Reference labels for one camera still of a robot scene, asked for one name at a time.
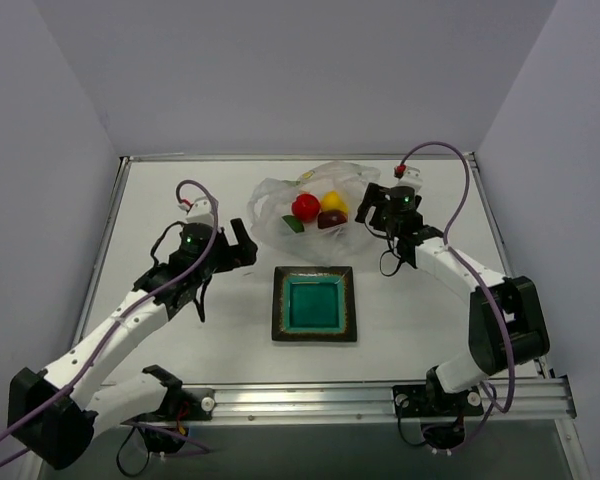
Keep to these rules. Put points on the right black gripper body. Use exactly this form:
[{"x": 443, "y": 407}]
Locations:
[{"x": 375, "y": 211}]

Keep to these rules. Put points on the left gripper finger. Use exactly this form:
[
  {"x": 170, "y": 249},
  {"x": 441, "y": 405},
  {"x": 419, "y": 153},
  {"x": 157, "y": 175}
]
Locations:
[
  {"x": 243, "y": 255},
  {"x": 243, "y": 239}
]

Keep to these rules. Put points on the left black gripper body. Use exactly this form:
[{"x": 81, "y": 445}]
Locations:
[{"x": 232, "y": 251}]

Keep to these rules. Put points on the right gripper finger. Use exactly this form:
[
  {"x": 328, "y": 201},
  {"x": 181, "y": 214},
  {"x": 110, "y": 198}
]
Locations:
[
  {"x": 374, "y": 195},
  {"x": 369, "y": 215}
]

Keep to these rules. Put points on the translucent plastic bag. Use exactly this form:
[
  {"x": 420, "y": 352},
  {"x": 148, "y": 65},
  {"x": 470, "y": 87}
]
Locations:
[{"x": 272, "y": 199}]

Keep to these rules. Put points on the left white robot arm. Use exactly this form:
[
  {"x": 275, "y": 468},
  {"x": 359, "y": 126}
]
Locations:
[{"x": 53, "y": 411}]

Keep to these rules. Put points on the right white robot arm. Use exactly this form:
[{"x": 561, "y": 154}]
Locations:
[{"x": 506, "y": 325}]

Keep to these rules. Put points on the yellow fake lemon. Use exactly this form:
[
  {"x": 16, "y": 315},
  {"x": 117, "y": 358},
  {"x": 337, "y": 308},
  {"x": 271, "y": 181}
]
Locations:
[{"x": 333, "y": 201}]

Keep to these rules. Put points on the dark purple fake fruit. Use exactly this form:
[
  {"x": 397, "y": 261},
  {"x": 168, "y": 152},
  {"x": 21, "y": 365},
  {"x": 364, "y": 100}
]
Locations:
[{"x": 331, "y": 218}]

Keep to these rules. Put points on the green fake fruit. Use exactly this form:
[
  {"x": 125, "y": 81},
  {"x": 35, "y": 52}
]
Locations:
[{"x": 294, "y": 224}]

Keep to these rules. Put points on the red fake apple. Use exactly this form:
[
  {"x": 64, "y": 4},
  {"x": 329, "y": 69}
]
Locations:
[{"x": 306, "y": 207}]

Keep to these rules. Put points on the teal square ceramic plate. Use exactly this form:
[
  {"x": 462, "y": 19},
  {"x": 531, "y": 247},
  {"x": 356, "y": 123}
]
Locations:
[{"x": 314, "y": 304}]

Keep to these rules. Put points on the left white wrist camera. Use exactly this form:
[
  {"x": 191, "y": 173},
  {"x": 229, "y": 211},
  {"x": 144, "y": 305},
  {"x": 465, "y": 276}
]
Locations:
[{"x": 201, "y": 210}]

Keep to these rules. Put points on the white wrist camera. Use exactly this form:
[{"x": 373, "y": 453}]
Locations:
[
  {"x": 408, "y": 176},
  {"x": 201, "y": 210}
]

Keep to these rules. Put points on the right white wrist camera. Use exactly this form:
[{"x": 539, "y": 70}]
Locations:
[{"x": 408, "y": 176}]

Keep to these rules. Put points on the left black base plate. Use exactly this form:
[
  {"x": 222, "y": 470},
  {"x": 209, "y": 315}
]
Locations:
[{"x": 182, "y": 404}]

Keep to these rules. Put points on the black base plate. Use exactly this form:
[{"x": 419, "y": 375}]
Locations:
[
  {"x": 417, "y": 400},
  {"x": 182, "y": 404}
]

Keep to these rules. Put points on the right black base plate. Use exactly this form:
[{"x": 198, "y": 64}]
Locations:
[{"x": 417, "y": 400}]

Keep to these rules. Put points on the aluminium mounting rail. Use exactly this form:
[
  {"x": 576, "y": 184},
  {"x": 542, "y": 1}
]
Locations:
[{"x": 363, "y": 403}]

